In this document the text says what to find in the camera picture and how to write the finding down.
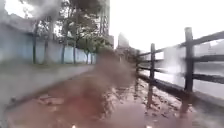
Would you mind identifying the distant building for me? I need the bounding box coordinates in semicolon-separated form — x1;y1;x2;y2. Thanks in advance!
117;32;131;50

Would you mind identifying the reddish brown wet path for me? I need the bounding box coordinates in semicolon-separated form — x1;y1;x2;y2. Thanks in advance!
4;49;224;128

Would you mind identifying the tall building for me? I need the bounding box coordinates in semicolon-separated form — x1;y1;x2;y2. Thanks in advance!
99;0;115;48

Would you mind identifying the row of trees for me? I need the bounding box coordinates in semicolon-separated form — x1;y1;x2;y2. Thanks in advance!
19;0;114;65

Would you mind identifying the grey asphalt road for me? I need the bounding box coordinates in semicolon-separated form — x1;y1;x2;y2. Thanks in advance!
0;63;96;111

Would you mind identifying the grey water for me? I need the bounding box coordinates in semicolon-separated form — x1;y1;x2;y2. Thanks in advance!
139;39;224;100

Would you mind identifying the dark wooden rail fence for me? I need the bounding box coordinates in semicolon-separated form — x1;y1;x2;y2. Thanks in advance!
133;27;224;118

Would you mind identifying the pale blue wall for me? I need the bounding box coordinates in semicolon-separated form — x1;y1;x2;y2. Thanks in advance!
0;24;98;65

